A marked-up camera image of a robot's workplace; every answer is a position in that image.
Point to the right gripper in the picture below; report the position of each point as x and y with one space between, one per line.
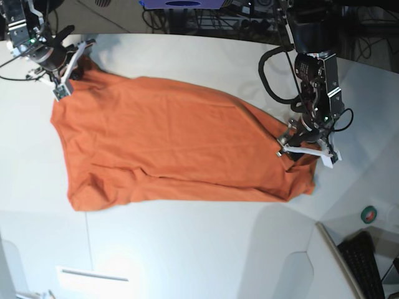
54 60

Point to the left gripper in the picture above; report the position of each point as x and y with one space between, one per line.
303 134

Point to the orange t-shirt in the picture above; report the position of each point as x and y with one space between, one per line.
139 139

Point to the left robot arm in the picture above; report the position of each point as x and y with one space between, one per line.
308 27

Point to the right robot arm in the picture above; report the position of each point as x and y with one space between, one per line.
28 30

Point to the blue box with oval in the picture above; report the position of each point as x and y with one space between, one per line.
182 4

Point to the green tape roll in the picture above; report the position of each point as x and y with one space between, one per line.
368 214

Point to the black keyboard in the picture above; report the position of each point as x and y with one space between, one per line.
358 253

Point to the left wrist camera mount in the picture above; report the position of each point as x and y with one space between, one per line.
311 152

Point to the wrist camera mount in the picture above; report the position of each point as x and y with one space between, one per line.
311 152
62 86

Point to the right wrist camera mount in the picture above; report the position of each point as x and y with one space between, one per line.
62 86

